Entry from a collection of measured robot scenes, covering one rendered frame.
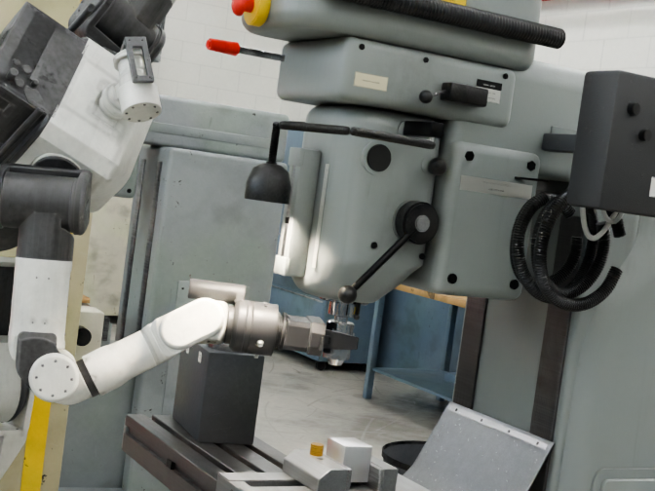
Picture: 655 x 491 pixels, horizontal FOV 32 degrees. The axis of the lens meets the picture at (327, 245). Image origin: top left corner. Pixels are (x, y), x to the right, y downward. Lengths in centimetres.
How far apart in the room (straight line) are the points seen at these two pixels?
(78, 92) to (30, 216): 26
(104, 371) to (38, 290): 17
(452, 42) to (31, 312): 80
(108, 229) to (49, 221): 847
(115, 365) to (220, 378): 49
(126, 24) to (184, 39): 933
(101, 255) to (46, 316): 848
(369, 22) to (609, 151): 41
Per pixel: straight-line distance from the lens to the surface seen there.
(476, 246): 194
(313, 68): 188
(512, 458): 212
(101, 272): 1038
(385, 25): 182
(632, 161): 180
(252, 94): 1176
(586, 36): 811
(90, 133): 198
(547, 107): 203
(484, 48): 192
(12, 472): 366
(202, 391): 236
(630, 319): 209
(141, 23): 218
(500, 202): 196
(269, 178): 179
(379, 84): 182
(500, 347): 220
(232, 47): 193
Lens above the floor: 150
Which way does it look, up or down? 3 degrees down
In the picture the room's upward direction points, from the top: 8 degrees clockwise
